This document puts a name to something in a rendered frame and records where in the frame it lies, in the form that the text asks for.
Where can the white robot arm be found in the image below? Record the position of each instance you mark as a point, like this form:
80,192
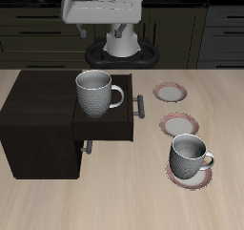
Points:
121,43

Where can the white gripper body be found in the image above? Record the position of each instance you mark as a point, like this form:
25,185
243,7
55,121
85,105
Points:
101,11

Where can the dark kitchen cupboards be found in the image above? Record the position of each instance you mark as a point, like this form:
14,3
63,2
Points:
35,33

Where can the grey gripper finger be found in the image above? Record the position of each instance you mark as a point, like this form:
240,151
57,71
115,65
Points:
120,30
82,31

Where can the dark wooden drawer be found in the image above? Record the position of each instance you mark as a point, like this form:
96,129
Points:
105,125

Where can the dark wooden cabinet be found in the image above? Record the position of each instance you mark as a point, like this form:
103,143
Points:
38,119

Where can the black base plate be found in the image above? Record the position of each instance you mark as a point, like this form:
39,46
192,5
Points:
149,56

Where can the red-rimmed white plate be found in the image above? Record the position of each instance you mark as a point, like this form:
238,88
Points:
170,93
178,125
197,179

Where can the white porcelain mug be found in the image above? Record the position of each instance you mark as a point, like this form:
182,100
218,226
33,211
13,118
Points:
186,159
93,97

